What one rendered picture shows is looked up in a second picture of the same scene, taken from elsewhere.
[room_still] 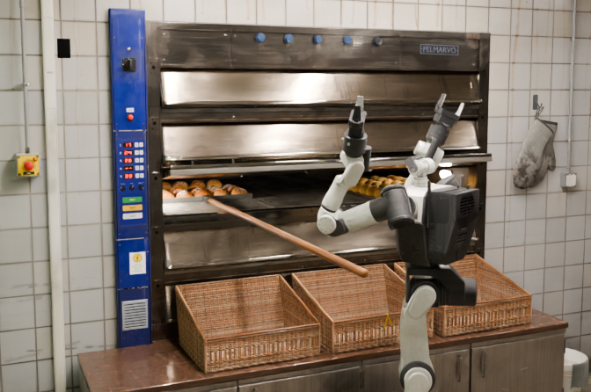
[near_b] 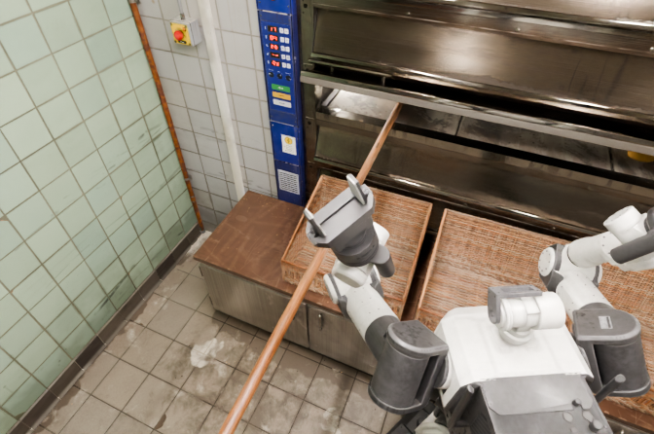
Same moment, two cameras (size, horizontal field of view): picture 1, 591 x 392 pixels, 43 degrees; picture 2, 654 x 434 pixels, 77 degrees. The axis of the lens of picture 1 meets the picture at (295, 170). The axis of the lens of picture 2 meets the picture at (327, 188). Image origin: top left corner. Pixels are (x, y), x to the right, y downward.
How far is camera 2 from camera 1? 2.54 m
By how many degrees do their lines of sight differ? 54
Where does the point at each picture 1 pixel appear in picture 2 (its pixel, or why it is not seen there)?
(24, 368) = (219, 182)
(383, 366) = not seen: hidden behind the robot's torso
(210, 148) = (370, 50)
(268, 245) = (426, 172)
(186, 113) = not seen: outside the picture
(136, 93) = not seen: outside the picture
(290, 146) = (484, 71)
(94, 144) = (244, 19)
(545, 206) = not seen: outside the picture
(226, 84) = not seen: outside the picture
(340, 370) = not seen: hidden behind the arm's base
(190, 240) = (344, 138)
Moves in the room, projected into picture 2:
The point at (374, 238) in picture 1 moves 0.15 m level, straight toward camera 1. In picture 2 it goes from (577, 214) to (557, 232)
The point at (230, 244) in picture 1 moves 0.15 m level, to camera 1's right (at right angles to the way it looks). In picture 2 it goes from (384, 157) to (411, 172)
